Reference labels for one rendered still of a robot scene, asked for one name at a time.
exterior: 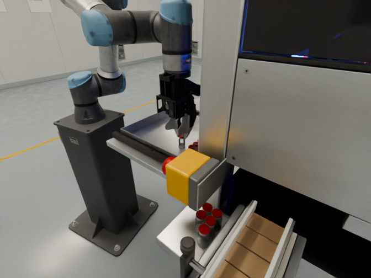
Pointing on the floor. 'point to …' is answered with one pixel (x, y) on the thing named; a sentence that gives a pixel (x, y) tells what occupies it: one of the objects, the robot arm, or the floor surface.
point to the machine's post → (220, 81)
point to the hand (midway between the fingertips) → (183, 133)
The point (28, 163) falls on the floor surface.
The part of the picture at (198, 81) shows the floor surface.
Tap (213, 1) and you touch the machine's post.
